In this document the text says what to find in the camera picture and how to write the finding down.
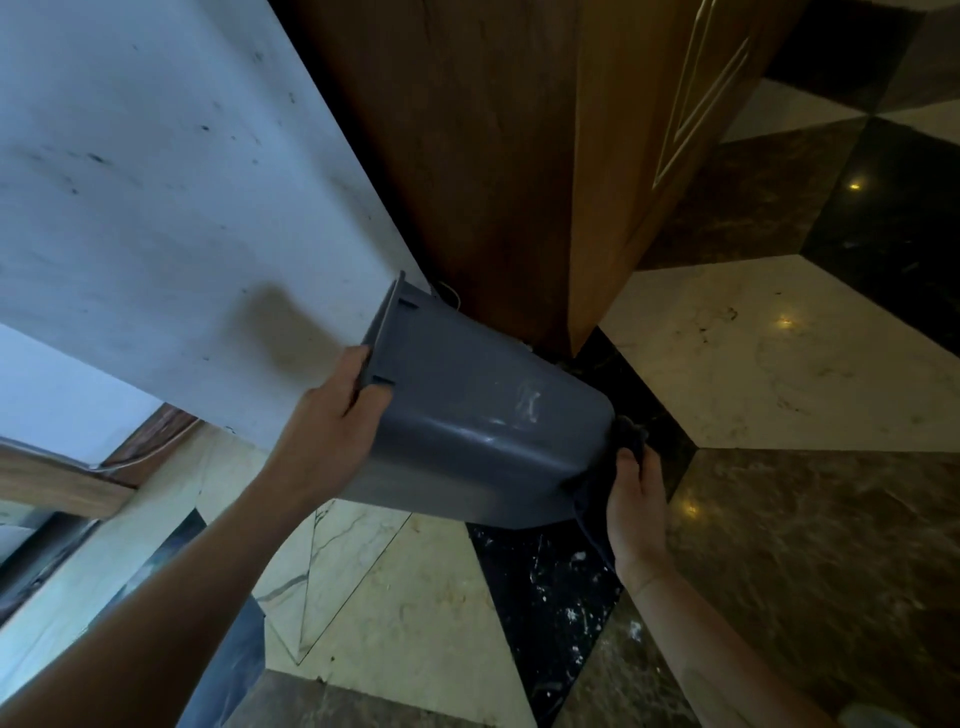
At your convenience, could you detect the person's right hand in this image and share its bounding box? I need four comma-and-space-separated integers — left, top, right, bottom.
605, 446, 671, 595

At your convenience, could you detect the brown wooden wall trim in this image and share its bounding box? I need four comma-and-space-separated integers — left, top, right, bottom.
0, 403, 202, 521

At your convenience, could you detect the grey plastic waste bin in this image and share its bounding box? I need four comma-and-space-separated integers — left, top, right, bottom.
342, 270, 618, 531

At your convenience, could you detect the brown wooden cabinet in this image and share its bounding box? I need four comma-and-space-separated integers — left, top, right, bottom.
268, 0, 810, 358

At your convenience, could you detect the black cloth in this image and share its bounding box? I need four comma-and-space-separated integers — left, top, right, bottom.
571, 414, 651, 573

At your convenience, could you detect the dark metal rail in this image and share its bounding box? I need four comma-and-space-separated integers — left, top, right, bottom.
0, 513, 100, 625

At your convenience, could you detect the person's left hand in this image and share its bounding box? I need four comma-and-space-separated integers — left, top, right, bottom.
261, 345, 396, 520

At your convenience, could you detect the person's right forearm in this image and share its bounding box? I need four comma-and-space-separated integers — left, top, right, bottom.
619, 553, 843, 728

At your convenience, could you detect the grey cable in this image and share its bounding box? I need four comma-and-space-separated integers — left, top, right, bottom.
0, 418, 205, 475

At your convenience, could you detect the person's left forearm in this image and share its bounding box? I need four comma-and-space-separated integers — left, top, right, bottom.
0, 463, 322, 728

